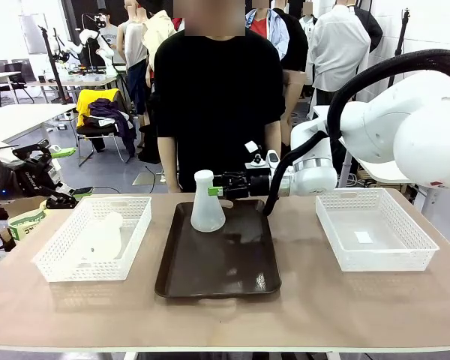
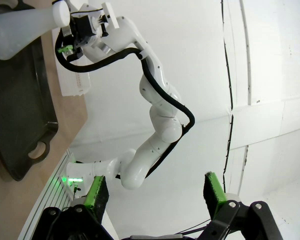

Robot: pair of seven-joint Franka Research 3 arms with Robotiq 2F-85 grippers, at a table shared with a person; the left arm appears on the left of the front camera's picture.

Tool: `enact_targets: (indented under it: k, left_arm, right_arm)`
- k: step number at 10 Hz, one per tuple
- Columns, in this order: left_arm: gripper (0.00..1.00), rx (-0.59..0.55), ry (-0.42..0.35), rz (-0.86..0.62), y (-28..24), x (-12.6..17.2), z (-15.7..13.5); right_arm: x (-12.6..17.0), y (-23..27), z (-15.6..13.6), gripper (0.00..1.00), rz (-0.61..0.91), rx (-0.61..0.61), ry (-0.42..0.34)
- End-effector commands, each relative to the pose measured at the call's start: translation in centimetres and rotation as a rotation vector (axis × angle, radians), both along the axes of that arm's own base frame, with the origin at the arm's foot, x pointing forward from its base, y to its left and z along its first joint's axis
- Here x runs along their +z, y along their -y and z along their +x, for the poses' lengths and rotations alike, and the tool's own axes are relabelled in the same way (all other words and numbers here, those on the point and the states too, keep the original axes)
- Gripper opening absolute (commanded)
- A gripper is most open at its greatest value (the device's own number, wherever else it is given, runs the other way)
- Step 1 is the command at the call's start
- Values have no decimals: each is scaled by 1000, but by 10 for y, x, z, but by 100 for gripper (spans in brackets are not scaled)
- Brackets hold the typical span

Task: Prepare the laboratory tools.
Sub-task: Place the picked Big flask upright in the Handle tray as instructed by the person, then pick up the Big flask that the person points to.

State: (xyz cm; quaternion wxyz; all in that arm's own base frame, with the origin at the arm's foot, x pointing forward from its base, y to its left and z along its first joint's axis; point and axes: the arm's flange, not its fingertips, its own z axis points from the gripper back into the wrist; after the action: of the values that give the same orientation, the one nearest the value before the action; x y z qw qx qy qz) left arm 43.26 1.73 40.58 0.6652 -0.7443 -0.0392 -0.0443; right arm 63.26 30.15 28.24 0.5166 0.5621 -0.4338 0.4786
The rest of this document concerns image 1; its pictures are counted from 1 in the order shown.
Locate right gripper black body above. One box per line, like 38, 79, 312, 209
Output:
244, 173, 273, 199

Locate slim black tripod pole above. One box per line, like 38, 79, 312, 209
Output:
385, 9, 413, 89

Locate whiteboard on wall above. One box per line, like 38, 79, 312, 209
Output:
17, 13, 50, 56

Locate mannequin with white tank top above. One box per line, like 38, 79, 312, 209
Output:
116, 0, 151, 149

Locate black hanging jacket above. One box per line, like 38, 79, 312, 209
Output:
354, 4, 384, 53

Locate person in blue jacket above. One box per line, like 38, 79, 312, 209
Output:
244, 0, 290, 61

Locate mannequin with cream shirt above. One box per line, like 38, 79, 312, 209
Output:
142, 0, 178, 89

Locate person with headset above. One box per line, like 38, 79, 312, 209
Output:
95, 7, 120, 63

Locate black corrugated cable conduit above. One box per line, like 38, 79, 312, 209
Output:
262, 48, 450, 218

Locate person in black t-shirt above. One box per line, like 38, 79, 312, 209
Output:
152, 0, 286, 194

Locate yellow garment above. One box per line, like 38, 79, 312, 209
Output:
76, 88, 120, 128

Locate white translucent conical flask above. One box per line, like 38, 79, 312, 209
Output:
190, 169, 226, 233
76, 211, 125, 264

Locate black metal-frame chair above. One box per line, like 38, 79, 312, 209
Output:
76, 88, 137, 168

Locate dark brown plastic tray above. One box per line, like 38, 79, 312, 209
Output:
154, 199, 282, 300

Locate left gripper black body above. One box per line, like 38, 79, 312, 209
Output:
11, 156, 59, 199

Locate right wrist camera unit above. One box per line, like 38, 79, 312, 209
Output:
244, 140, 283, 176

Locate purple garment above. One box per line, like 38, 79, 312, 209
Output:
88, 97, 137, 158

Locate person's right forearm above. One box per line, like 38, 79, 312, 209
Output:
157, 135, 182, 194

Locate white side table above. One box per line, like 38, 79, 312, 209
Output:
0, 103, 79, 149

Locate person's left forearm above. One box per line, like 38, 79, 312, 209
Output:
264, 118, 284, 161

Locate black tripod stand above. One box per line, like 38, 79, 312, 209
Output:
38, 25, 74, 105

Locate white perforated basket with label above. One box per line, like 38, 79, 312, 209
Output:
315, 187, 440, 272

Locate black office chair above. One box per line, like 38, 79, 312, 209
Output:
0, 59, 37, 104

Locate mannequin with white shirt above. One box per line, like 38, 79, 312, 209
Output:
306, 0, 372, 106

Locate white perforated plastic basket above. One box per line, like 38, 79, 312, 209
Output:
31, 196, 153, 283

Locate brown tape roll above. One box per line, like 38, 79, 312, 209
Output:
0, 227, 18, 253

